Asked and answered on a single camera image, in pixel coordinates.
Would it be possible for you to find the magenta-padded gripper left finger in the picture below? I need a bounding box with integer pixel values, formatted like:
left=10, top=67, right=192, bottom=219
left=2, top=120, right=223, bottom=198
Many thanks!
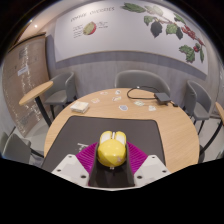
left=51, top=142, right=113, bottom=188

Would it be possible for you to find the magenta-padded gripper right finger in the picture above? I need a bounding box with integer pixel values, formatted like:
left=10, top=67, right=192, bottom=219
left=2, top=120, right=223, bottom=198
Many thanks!
left=112, top=141, right=172, bottom=188

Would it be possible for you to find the yellow and white computer mouse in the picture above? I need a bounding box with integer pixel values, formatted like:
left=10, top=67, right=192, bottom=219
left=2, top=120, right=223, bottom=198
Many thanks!
left=96, top=130, right=128, bottom=169

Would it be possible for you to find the black mouse pad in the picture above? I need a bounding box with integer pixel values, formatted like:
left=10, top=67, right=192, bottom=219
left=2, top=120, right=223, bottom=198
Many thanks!
left=41, top=115, right=167, bottom=173

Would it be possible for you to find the grey upholstered chair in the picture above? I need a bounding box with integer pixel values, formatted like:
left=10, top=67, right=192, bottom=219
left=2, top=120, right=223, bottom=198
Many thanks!
left=44, top=71, right=78, bottom=119
left=182, top=79, right=213, bottom=134
left=1, top=132, right=44, bottom=165
left=114, top=69, right=172, bottom=99

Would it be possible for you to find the small white box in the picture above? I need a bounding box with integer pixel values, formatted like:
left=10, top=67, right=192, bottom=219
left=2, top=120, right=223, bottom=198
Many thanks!
left=69, top=100, right=90, bottom=114

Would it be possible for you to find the flat black device box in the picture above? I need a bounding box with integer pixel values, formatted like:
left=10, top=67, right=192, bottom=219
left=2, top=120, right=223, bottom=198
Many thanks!
left=153, top=92, right=172, bottom=104

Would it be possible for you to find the black cable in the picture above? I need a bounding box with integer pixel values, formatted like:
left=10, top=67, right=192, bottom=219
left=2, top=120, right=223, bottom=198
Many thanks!
left=126, top=86, right=161, bottom=100

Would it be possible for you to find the brown wall board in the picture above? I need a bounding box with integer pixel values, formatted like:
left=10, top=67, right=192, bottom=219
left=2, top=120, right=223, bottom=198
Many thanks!
left=1, top=33, right=51, bottom=138

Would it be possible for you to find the botanical wall mural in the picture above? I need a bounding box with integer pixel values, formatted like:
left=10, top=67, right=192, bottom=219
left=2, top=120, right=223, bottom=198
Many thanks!
left=53, top=1, right=209, bottom=76

